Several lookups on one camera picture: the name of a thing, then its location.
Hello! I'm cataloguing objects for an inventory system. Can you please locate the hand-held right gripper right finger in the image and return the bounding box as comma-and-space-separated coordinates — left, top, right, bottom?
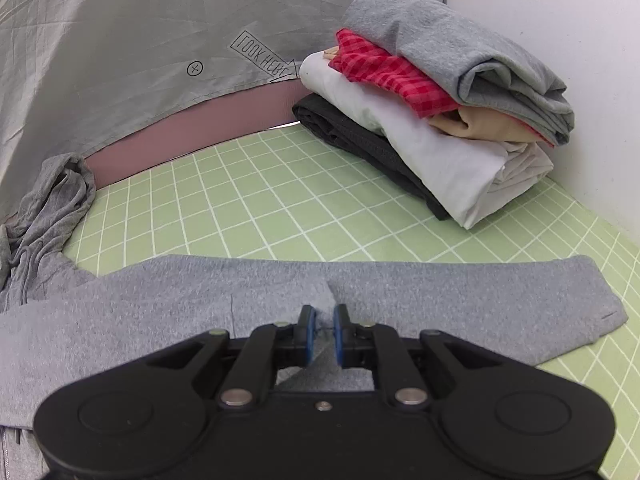
332, 304, 501, 407

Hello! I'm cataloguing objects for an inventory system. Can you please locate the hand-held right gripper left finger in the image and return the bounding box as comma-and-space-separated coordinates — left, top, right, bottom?
145, 305, 317, 408

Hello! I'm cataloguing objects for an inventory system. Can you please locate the grey zip hoodie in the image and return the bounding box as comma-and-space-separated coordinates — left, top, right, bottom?
0, 154, 629, 480

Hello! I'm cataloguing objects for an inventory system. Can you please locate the green grid mat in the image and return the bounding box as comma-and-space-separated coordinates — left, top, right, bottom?
62, 122, 640, 480

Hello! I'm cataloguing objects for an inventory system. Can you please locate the folded white garment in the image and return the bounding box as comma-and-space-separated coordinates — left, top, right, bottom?
298, 52, 555, 230

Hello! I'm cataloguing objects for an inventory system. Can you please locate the folded black garment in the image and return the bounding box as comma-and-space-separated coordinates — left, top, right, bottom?
291, 94, 451, 222

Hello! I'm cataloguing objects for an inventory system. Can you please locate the pink bed sheet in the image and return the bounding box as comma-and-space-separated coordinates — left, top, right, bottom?
85, 77, 311, 188

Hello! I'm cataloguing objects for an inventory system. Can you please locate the folded beige garment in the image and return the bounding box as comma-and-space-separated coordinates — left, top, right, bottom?
322, 45, 543, 144

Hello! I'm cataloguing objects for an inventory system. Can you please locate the folded red checked garment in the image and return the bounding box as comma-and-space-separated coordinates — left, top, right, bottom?
327, 29, 461, 120

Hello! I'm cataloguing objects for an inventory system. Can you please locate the folded grey garment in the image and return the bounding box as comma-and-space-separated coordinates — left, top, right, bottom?
342, 0, 576, 147

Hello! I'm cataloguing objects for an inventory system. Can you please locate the grey printed sheet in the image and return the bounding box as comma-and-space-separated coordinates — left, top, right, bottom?
0, 0, 448, 221

